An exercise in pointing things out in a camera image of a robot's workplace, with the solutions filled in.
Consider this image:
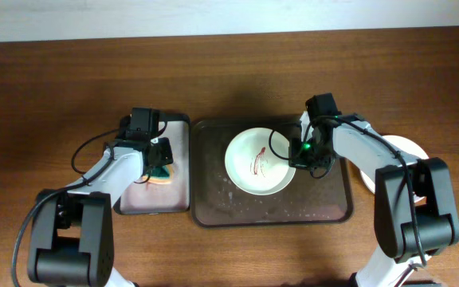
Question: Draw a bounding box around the large brown serving tray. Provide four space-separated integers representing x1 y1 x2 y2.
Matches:
190 115 354 228

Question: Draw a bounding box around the white plate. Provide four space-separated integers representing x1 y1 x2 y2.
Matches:
225 128 296 195

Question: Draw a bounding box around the green yellow sponge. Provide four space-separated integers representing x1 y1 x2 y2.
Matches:
143 164 174 185

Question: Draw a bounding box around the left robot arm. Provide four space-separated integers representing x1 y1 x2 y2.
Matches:
22 108 173 286

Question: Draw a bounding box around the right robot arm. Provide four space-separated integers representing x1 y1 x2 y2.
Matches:
287 93 459 286

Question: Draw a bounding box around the pale green front plate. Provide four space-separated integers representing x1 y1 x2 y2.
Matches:
359 135 430 203

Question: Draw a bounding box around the small black sponge tray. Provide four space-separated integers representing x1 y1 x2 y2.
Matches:
113 113 190 214

